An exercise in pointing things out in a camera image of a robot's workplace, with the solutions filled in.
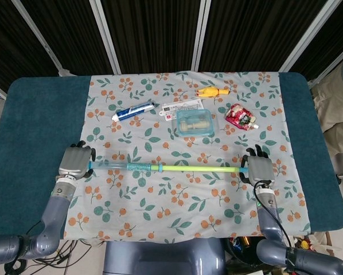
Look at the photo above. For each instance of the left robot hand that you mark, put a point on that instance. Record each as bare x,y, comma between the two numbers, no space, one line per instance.
74,161

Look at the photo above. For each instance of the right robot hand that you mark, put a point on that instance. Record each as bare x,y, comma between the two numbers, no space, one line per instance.
260,169

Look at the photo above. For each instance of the green blue toy pump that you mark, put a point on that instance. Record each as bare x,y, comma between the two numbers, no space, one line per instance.
163,167

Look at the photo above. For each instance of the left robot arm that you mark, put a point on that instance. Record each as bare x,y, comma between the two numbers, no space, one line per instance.
42,223

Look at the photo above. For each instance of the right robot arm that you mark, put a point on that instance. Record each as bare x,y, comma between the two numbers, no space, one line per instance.
283,237

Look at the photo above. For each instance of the teal table mat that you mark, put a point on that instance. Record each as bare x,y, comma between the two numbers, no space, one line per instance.
34,149

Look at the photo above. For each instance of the red drink pouch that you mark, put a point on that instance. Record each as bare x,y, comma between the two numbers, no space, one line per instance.
241,117

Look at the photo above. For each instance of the floral grey tablecloth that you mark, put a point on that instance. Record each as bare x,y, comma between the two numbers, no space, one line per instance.
188,160

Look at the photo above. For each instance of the blue white toothpaste tube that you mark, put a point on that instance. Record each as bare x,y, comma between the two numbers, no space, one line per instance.
133,110

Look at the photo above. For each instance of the clear blue plastic box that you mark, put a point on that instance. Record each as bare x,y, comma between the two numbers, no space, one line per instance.
195,123

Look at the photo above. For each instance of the yellow rubber chicken toy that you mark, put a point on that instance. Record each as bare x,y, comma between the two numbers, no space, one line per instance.
212,92

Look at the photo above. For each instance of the white label card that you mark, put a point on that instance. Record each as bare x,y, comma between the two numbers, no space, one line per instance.
180,106

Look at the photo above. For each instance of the beige fabric pile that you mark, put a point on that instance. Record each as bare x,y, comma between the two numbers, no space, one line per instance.
336,97

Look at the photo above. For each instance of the grey robot torso base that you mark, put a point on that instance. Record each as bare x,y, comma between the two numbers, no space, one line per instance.
165,256

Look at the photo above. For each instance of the black folding screen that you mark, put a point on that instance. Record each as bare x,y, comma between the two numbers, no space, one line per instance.
171,34

